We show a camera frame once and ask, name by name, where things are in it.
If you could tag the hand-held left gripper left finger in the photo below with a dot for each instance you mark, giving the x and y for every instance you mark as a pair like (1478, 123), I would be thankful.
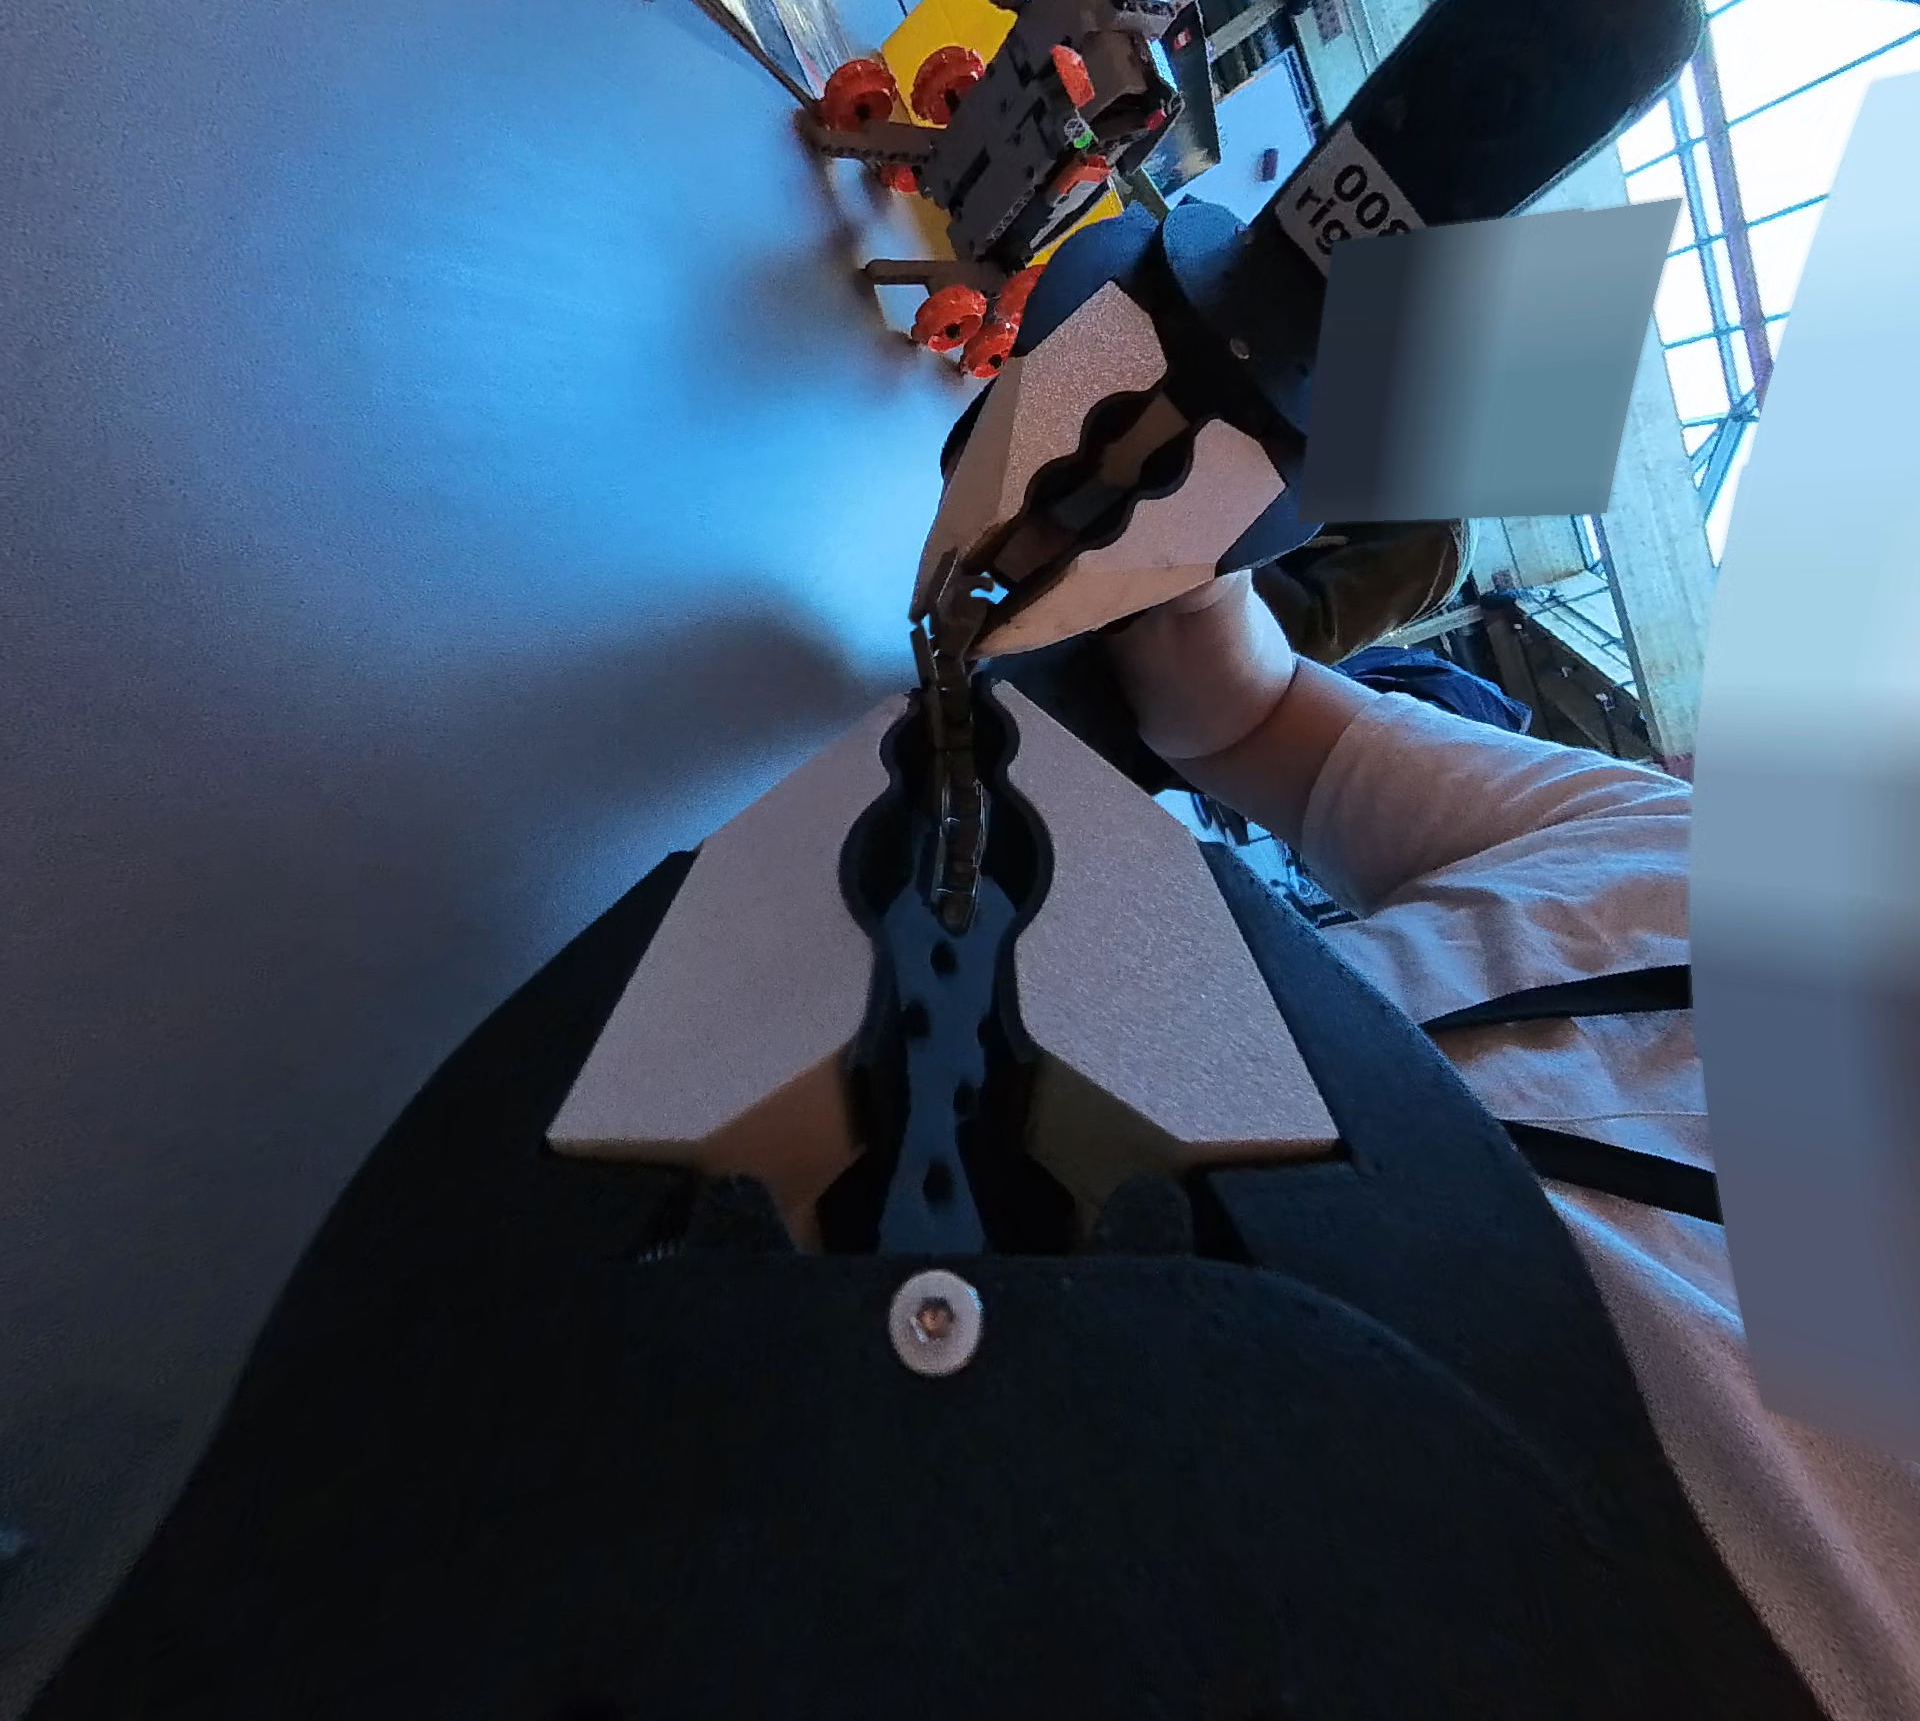
(721, 1001)

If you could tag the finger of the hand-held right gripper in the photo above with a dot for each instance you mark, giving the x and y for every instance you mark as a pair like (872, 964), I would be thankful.
(1051, 401)
(1200, 507)

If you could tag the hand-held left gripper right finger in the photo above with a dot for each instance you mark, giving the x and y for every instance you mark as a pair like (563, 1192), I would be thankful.
(1171, 1001)

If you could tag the person's right forearm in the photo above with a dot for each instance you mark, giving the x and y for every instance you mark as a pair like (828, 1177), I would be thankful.
(1214, 687)

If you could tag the grey desk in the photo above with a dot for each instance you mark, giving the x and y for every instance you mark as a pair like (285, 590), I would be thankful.
(375, 551)

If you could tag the grey orange toy robot chassis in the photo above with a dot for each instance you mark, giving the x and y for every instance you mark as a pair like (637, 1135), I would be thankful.
(1035, 117)

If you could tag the dark blue bag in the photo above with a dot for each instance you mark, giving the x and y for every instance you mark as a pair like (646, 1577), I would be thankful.
(1440, 687)

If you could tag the yellow plastic bin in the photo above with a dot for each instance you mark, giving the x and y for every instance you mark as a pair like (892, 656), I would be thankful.
(939, 35)

